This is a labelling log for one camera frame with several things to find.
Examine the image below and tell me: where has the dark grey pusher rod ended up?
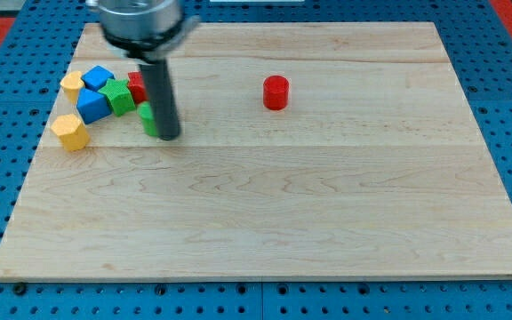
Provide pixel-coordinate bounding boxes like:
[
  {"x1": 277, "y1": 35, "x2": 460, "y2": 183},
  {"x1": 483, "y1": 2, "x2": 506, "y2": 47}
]
[{"x1": 139, "y1": 60, "x2": 181, "y2": 140}]

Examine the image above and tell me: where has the yellow hexagon block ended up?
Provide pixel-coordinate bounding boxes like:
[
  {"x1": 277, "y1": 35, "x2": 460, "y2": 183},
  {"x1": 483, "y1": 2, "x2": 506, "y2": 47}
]
[{"x1": 51, "y1": 114, "x2": 91, "y2": 151}]

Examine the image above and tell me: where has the red cylinder block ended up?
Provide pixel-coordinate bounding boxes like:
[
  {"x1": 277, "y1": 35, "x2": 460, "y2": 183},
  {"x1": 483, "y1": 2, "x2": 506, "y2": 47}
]
[{"x1": 262, "y1": 75, "x2": 290, "y2": 111}]

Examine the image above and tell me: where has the red block behind rod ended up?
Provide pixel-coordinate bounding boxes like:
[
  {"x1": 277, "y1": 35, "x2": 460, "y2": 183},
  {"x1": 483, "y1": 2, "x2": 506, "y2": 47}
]
[{"x1": 127, "y1": 71, "x2": 148, "y2": 105}]

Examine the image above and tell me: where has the green cylinder block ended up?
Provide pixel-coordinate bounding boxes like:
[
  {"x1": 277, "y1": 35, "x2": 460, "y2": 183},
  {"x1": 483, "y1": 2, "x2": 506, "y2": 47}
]
[{"x1": 137, "y1": 101, "x2": 158, "y2": 137}]

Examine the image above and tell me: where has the green star block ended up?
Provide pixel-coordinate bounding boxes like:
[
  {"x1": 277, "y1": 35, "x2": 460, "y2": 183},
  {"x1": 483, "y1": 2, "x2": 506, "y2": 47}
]
[{"x1": 98, "y1": 78, "x2": 136, "y2": 116}]

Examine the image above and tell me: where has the blue cube block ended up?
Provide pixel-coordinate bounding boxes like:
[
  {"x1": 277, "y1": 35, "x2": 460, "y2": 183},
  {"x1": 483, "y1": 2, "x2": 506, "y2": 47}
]
[{"x1": 82, "y1": 65, "x2": 115, "y2": 92}]

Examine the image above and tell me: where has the blue triangle block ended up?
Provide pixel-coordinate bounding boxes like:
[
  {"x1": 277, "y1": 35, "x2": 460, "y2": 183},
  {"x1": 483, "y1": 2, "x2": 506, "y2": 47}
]
[{"x1": 76, "y1": 88, "x2": 112, "y2": 124}]

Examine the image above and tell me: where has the yellow heart block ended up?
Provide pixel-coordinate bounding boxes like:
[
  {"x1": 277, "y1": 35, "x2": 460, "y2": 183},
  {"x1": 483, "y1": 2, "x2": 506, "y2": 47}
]
[{"x1": 60, "y1": 71, "x2": 84, "y2": 105}]

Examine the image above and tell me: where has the light wooden board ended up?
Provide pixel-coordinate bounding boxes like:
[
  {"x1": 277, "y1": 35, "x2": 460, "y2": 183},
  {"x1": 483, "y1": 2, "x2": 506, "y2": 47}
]
[{"x1": 0, "y1": 22, "x2": 512, "y2": 283}]

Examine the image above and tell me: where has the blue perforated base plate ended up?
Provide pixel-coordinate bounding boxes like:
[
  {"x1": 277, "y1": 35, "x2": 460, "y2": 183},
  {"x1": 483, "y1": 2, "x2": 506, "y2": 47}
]
[{"x1": 0, "y1": 0, "x2": 512, "y2": 319}]

